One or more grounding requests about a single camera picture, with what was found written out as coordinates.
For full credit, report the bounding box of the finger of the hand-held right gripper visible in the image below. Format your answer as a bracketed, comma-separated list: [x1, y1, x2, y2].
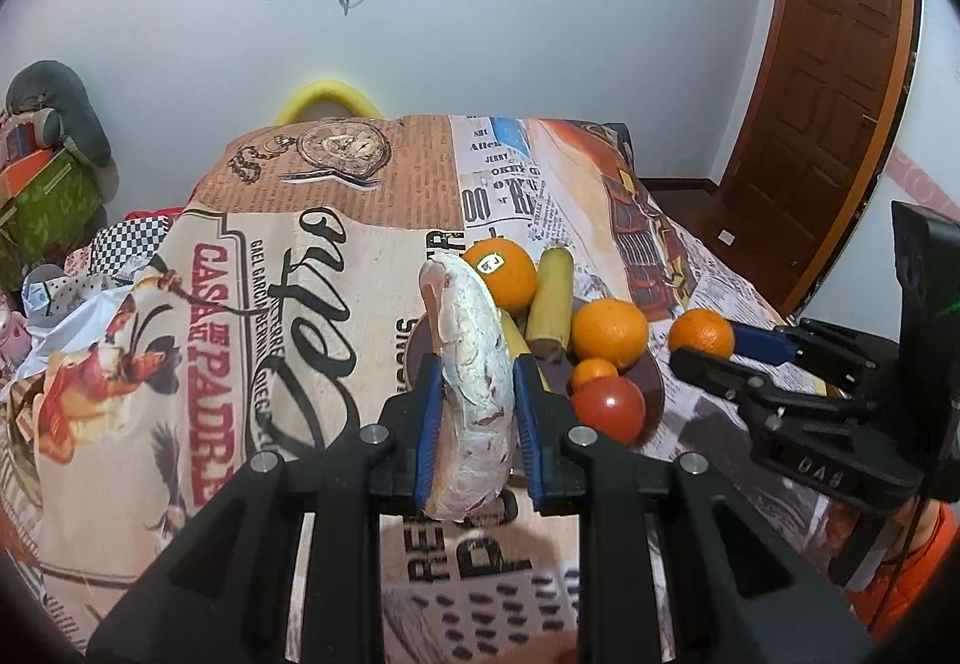
[670, 347, 833, 425]
[731, 317, 878, 402]

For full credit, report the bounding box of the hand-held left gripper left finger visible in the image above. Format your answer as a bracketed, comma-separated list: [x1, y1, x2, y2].
[86, 353, 451, 664]

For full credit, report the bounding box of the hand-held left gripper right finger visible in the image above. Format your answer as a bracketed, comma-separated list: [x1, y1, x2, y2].
[512, 355, 875, 664]

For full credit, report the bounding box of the dark grey round plate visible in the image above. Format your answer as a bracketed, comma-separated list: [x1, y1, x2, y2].
[405, 311, 665, 449]

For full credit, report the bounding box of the red tomato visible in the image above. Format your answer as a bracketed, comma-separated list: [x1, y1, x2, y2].
[571, 377, 647, 446]

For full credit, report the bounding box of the small mandarin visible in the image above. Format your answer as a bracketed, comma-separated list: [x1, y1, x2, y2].
[571, 356, 620, 395]

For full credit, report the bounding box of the short sugarcane piece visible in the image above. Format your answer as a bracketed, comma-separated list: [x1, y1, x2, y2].
[499, 308, 535, 361]

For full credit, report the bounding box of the thick sugarcane piece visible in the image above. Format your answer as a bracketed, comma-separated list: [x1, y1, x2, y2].
[525, 245, 575, 359]

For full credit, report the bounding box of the large orange with sticker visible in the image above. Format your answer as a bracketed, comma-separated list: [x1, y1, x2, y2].
[460, 236, 539, 314]

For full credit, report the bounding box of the printed tablecloth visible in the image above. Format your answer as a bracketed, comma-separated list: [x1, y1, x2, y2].
[0, 113, 863, 664]

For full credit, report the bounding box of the brown wooden door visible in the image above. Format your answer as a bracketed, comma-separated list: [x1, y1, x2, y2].
[718, 0, 922, 316]

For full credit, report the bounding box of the checkered cloth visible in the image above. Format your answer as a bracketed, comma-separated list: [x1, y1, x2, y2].
[64, 221, 179, 277]

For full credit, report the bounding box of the yellow foam ring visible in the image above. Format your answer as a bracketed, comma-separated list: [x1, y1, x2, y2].
[274, 80, 387, 127]

